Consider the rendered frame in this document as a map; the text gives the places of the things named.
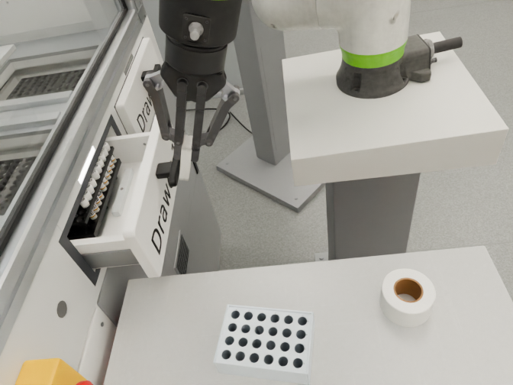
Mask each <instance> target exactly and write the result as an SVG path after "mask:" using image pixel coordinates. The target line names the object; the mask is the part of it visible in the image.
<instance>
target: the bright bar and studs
mask: <svg viewBox="0 0 513 385"><path fill-rule="evenodd" d="M133 175H134V171H133V169H132V168H129V169H125V171H124V175H123V177H122V180H121V184H120V187H119V190H118V194H117V196H116V199H115V203H114V206H113V209H112V211H111V213H112V215H113V216H114V217H116V216H121V215H122V212H123V209H124V204H125V202H126V198H127V194H128V191H129V189H130V185H131V180H132V178H133Z"/></svg>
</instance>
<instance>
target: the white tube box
mask: <svg viewBox="0 0 513 385"><path fill-rule="evenodd" d="M314 334H315V317H314V313H313V312H306V311H297V310H288V309H272V308H263V307H254V306H238V305H228V304H227V308H226V312H225V315H224V321H223V324H222V327H221V333H220V336H219V339H218V345H217V349H216V352H215V358H214V361H213V363H214V365H215V366H216V368H217V370H218V372H219V373H222V374H230V375H237V376H243V377H254V378H260V379H266V380H277V381H283V382H290V383H300V384H307V385H310V380H311V363H312V353H313V344H314Z"/></svg>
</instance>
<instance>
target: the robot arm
mask: <svg viewBox="0 0 513 385"><path fill-rule="evenodd" d="M251 1H252V5H253V9H254V11H255V13H256V15H257V17H258V18H259V19H260V20H261V21H262V22H263V23H264V24H265V25H266V26H268V27H269V28H272V29H274V30H278V31H300V30H317V29H335V30H337V32H338V35H339V45H340V49H341V53H342V61H341V65H340V68H339V70H338V71H337V74H336V81H337V87H338V89H339V90H340V91H341V92H343V93H345V94H346V95H349V96H352V97H355V98H359V99H379V98H383V97H386V96H390V95H393V94H395V93H397V92H399V91H401V90H402V89H404V88H405V87H406V85H407V84H408V81H409V80H411V81H415V82H420V83H422V82H426V81H430V80H431V64H432V63H436V62H437V58H436V57H435V58H433V56H434V54H435V53H440V52H444V51H447V50H453V49H457V48H461V47H462V46H463V40H462V37H455V38H451V39H447V40H442V41H438V42H434V43H433V42H432V40H430V39H422V38H421V36H420V35H419V34H415V35H411V36H408V28H409V18H410V9H411V0H251ZM241 3H242V0H159V26H160V29H161V30H162V31H163V32H164V33H165V34H166V47H165V61H164V63H163V65H162V67H161V70H159V71H157V72H155V73H154V72H152V71H148V72H147V73H146V76H145V78H144V82H143V86H144V88H145V89H146V90H147V92H148V93H149V95H150V97H151V99H152V103H153V108H154V111H155V114H156V119H157V122H158V125H159V129H160V133H161V137H162V139H163V140H165V141H168V140H170V141H172V142H173V143H174V153H173V157H174V159H175V160H181V161H180V171H179V180H185V181H189V174H190V169H191V161H192V162H198V158H199V151H200V147H201V146H203V145H206V146H207V147H210V146H212V145H213V143H214V141H215V138H216V137H217V135H218V132H219V131H220V129H221V126H222V125H223V123H224V120H225V118H226V116H227V114H228V112H229V110H230V108H231V107H233V106H234V105H235V104H236V103H237V102H238V101H239V99H240V87H239V86H237V85H234V86H232V85H231V84H230V83H229V82H228V81H227V80H226V79H227V77H226V74H225V71H224V65H225V60H226V54H227V45H228V44H229V43H230V42H232V41H233V40H234V39H235V37H236V36H237V27H238V22H239V17H240V8H241ZM163 80H164V81H165V83H166V84H167V85H168V87H169V88H170V90H171V91H172V93H173V94H174V96H176V123H175V129H174V128H173V127H172V124H171V121H170V117H169V111H168V108H167V104H166V98H165V95H164V91H163ZM221 89H222V92H221V101H220V102H219V105H218V107H217V109H216V111H215V114H214V116H213V118H212V120H211V123H210V125H209V126H208V130H207V131H206V133H202V126H203V119H204V113H205V102H207V101H208V100H210V99H211V98H212V97H213V96H214V95H216V94H217V93H218V92H219V91H220V90H221ZM187 101H193V102H196V104H195V120H194V129H193V136H191V135H189V136H188V135H186V134H185V135H184V132H185V122H186V105H187Z"/></svg>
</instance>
